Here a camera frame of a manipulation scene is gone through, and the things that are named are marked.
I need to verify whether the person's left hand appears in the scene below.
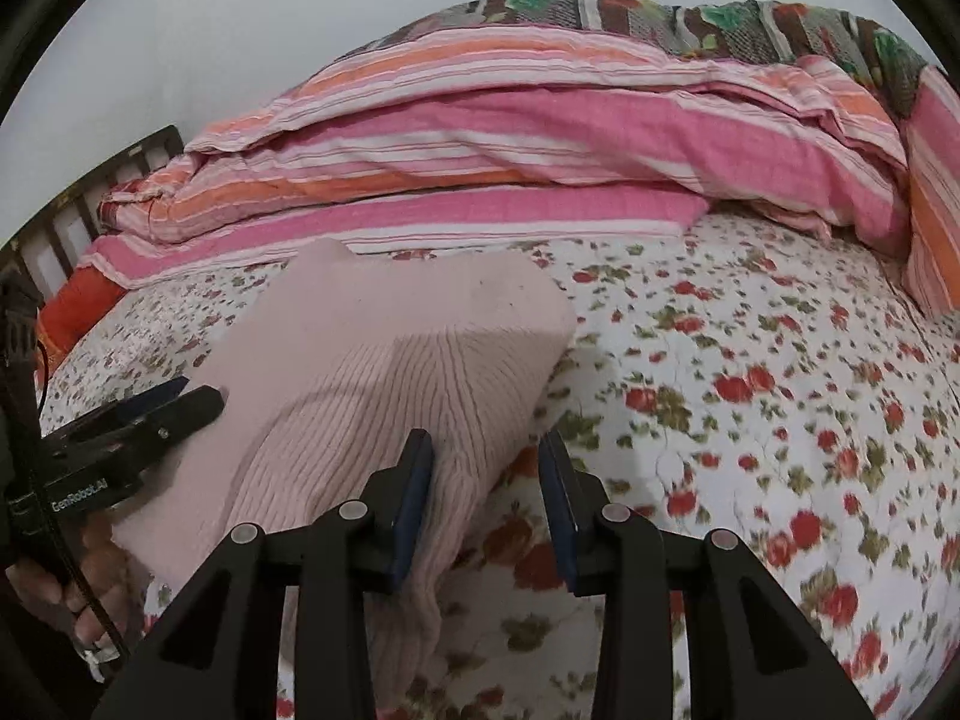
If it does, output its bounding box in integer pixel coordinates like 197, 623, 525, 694
4, 514, 147, 680

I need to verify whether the pink ribbed sweater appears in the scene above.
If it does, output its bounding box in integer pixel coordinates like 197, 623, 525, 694
112, 238, 578, 698

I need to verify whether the pink orange striped quilt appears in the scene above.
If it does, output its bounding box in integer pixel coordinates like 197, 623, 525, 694
75, 21, 960, 320

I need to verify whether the dark wooden headboard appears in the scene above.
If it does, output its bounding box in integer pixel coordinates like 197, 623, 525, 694
0, 125, 187, 293

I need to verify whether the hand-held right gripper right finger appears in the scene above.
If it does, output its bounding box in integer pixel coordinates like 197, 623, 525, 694
538, 429, 875, 720

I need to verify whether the colourful floral patchwork quilt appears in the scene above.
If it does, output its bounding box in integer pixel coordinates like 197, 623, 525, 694
431, 0, 931, 117

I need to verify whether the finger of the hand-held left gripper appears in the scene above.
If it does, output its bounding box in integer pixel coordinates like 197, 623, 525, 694
45, 386, 226, 466
71, 376, 188, 428

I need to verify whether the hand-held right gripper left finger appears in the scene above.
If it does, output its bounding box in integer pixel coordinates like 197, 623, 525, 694
90, 429, 436, 720

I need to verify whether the red pillow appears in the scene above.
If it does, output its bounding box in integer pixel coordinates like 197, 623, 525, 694
36, 266, 128, 357

